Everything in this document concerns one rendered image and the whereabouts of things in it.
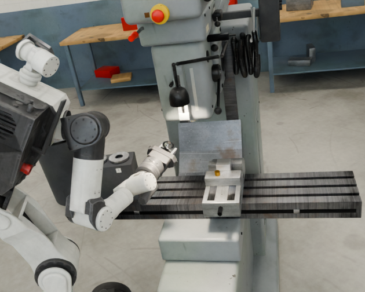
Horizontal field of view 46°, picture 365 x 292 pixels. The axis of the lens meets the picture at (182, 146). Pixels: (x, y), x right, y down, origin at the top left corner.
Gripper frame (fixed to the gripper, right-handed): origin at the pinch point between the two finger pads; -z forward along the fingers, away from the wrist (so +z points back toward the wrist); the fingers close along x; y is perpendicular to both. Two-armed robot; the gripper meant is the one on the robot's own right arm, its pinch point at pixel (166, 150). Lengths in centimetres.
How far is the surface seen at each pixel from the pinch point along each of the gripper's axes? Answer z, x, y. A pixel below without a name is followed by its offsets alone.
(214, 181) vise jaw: -6.9, -21.8, 9.2
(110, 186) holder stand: 6.0, 18.0, 29.1
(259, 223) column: -51, -51, 64
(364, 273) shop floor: -71, -119, 81
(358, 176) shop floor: -175, -110, 93
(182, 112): -2.9, -0.6, -18.7
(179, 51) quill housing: -8.2, 8.5, -38.5
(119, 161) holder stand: 1.3, 18.4, 17.0
